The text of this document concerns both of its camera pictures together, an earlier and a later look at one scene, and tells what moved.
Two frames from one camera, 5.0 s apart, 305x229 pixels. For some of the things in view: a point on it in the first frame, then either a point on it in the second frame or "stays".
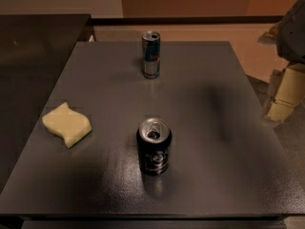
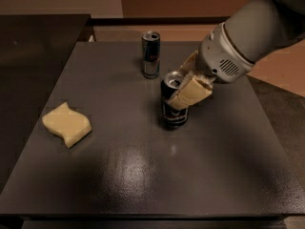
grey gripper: [292, 37] -> [219, 55]
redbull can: [151, 53] stays
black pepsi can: [153, 141] -> [172, 116]
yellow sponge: [70, 124] stays
